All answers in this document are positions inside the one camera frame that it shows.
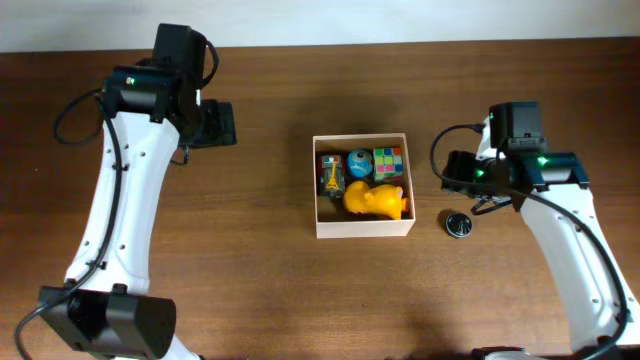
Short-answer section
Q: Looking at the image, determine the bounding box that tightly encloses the black round spider toy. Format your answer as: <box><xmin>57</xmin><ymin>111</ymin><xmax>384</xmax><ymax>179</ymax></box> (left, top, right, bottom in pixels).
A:
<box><xmin>444</xmin><ymin>212</ymin><xmax>473</xmax><ymax>238</ymax></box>

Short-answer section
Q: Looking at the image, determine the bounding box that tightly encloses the colourful puzzle cube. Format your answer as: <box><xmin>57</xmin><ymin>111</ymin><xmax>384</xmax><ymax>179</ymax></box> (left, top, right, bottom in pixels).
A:
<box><xmin>373</xmin><ymin>147</ymin><xmax>404</xmax><ymax>183</ymax></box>

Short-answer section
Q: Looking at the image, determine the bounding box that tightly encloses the yellow toy animal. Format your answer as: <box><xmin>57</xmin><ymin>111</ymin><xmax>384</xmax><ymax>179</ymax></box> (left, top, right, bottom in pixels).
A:
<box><xmin>343</xmin><ymin>181</ymin><xmax>409</xmax><ymax>220</ymax></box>

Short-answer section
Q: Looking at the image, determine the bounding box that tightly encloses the blue white toy ball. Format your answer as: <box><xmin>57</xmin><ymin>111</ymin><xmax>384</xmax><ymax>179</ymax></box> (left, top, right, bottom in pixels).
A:
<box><xmin>347</xmin><ymin>149</ymin><xmax>373</xmax><ymax>179</ymax></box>

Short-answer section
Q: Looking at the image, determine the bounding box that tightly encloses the grey red toy truck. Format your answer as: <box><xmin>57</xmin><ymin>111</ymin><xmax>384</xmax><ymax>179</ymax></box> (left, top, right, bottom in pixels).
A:
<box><xmin>317</xmin><ymin>154</ymin><xmax>346</xmax><ymax>199</ymax></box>

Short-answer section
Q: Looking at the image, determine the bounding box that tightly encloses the pink cardboard box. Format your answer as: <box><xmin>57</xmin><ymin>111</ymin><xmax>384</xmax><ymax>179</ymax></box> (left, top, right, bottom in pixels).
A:
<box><xmin>312</xmin><ymin>133</ymin><xmax>416</xmax><ymax>239</ymax></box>

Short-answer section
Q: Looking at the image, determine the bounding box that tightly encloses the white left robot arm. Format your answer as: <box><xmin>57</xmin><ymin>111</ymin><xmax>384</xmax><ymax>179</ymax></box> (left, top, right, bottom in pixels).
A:
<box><xmin>35</xmin><ymin>24</ymin><xmax>237</xmax><ymax>359</ymax></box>

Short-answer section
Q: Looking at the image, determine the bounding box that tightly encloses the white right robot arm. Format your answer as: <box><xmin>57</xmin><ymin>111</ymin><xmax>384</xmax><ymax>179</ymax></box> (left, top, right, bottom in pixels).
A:
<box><xmin>434</xmin><ymin>102</ymin><xmax>639</xmax><ymax>359</ymax></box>

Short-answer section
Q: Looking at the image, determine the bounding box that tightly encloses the black object at bottom edge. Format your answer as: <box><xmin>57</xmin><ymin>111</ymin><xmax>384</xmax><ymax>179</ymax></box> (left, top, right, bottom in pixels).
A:
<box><xmin>471</xmin><ymin>347</ymin><xmax>546</xmax><ymax>360</ymax></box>

